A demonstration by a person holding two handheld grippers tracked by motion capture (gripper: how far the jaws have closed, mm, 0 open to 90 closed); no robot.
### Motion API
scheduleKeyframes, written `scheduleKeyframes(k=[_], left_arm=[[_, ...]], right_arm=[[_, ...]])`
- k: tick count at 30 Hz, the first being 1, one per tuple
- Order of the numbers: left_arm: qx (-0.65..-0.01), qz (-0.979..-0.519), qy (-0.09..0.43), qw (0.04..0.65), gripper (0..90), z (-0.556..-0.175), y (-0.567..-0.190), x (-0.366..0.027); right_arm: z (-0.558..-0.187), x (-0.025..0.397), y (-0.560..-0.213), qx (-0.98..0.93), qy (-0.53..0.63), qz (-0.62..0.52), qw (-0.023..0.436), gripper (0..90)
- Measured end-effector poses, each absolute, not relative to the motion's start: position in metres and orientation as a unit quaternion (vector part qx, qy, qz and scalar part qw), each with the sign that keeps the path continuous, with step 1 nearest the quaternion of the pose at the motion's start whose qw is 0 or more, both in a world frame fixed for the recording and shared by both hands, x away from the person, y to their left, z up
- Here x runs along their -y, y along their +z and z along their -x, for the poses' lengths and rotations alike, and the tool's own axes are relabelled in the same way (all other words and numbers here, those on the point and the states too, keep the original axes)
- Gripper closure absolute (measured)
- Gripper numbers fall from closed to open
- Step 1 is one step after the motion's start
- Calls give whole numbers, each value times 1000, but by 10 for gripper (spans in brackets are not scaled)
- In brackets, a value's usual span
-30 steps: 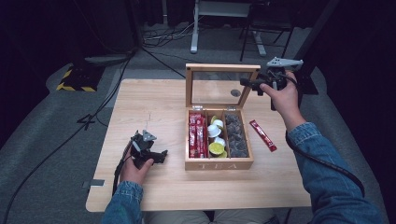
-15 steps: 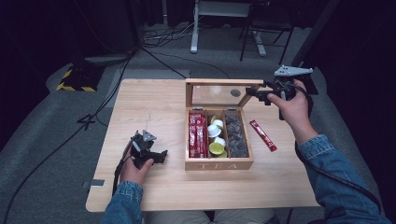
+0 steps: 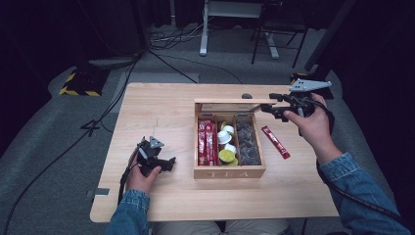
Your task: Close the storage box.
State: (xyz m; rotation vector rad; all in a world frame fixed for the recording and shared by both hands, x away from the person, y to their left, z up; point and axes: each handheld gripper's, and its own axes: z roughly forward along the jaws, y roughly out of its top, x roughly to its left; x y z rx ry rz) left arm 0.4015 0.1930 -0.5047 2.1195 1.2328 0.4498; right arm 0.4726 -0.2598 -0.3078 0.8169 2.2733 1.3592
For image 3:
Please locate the person's right hand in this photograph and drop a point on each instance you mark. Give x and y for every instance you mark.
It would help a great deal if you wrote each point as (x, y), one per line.
(314, 130)

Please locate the slanted black stand pole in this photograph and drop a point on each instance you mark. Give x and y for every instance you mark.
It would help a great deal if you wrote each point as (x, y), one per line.
(329, 32)

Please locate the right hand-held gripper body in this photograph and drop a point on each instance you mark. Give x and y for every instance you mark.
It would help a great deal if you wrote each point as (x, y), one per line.
(301, 103)

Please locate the person's left hand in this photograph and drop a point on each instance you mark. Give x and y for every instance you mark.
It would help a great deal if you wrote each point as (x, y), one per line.
(138, 182)

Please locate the pile of dark tea packets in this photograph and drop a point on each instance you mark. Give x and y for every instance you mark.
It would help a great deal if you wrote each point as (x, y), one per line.
(248, 142)

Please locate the bundle of red sachets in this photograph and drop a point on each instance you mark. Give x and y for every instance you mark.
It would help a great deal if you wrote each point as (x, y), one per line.
(207, 143)

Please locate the grey tape strip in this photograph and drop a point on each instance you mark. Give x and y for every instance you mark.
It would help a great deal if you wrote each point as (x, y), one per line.
(98, 192)

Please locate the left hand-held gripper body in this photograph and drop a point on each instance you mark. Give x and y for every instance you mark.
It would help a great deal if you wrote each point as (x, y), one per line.
(148, 155)

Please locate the person's right leg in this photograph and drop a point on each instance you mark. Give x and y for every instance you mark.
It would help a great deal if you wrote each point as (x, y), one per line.
(257, 227)

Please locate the small white capsule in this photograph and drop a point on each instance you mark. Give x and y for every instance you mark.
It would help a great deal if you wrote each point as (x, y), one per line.
(229, 129)
(231, 148)

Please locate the white desk frame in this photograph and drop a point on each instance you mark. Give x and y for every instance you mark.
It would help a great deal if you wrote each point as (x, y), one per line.
(204, 32)

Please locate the large white capsule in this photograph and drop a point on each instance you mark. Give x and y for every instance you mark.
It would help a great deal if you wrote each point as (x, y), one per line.
(224, 137)

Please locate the person's leg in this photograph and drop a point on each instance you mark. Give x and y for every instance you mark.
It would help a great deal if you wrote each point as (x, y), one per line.
(189, 228)
(257, 227)

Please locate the black metal chair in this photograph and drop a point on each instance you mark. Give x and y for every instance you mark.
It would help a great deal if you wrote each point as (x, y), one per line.
(280, 29)

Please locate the red stick sachet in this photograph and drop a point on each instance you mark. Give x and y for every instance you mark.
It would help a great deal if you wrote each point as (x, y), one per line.
(275, 142)

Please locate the yellow-green capsule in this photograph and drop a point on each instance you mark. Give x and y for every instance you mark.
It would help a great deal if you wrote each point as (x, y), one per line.
(234, 162)
(226, 156)
(223, 125)

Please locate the wooden tea box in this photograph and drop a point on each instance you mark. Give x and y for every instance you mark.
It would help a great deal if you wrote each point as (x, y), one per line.
(228, 172)

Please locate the person's left leg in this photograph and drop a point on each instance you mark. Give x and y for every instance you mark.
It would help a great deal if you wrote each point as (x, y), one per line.
(189, 228)

